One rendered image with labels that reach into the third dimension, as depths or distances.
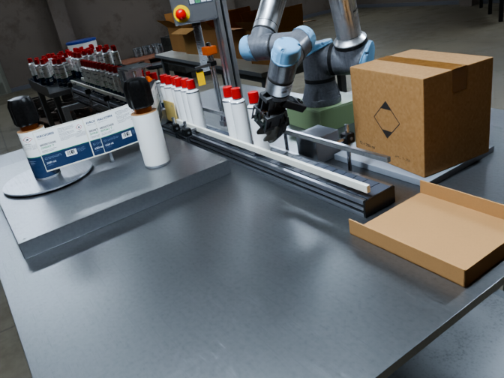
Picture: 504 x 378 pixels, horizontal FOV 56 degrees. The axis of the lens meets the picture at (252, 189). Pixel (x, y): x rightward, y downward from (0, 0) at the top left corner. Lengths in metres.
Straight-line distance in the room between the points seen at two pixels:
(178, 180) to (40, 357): 0.69
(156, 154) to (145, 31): 9.69
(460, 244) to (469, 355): 0.69
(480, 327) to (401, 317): 0.93
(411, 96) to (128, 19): 10.08
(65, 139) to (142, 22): 9.55
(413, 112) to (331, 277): 0.52
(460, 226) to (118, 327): 0.77
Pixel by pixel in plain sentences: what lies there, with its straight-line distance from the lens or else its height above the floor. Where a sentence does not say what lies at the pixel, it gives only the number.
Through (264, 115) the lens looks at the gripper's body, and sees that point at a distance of 1.37.
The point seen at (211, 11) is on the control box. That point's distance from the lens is 1.84.
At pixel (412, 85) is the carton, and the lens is 1.29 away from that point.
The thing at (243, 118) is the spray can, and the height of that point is 0.98.
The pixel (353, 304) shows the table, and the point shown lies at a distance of 0.94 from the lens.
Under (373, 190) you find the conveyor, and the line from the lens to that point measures 1.23.
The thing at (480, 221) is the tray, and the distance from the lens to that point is 1.18.
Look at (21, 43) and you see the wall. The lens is 10.75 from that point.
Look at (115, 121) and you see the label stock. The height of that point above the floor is 1.02.
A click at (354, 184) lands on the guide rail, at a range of 1.20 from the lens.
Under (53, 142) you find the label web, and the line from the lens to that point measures 1.76.
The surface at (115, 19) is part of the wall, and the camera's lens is 11.06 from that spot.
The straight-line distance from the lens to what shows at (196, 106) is 1.89.
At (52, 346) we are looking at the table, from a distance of 1.06.
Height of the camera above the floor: 1.43
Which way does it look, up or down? 25 degrees down
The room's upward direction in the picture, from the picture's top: 11 degrees counter-clockwise
